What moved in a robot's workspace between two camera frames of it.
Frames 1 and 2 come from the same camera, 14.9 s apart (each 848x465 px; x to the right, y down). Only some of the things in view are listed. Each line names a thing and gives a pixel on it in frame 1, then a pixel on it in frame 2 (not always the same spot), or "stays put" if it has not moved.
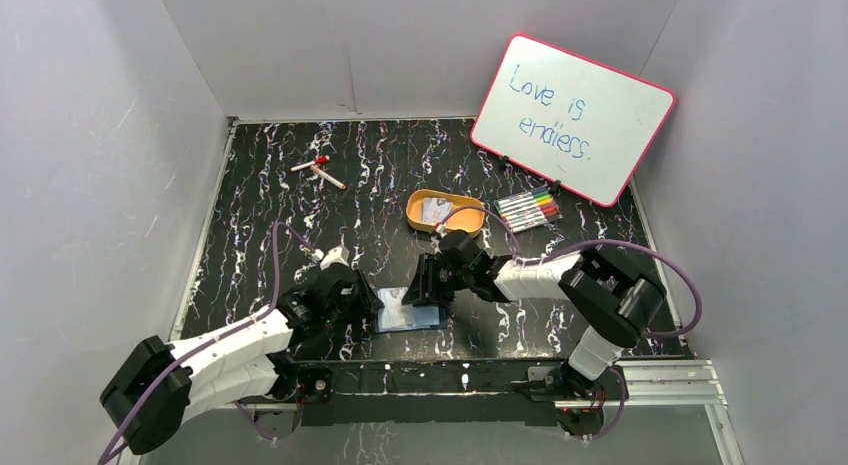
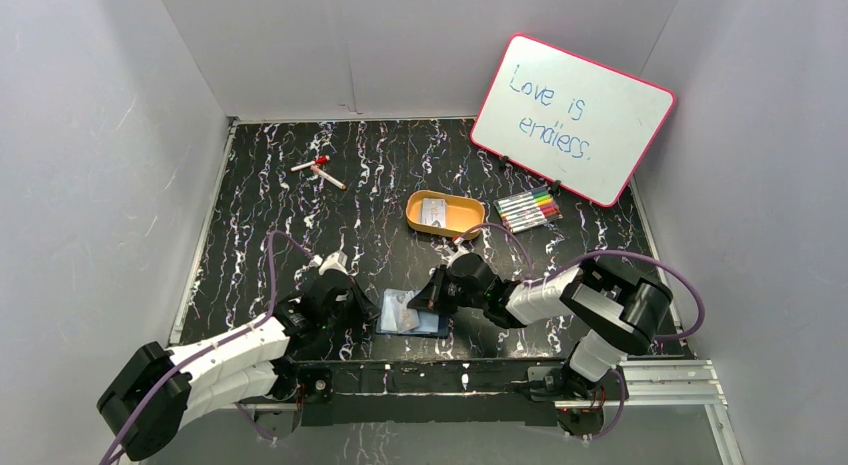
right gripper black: (419, 292) -> (431, 297)
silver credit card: (394, 314) stays put
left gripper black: (361, 293) stays put
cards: (435, 209) stays put
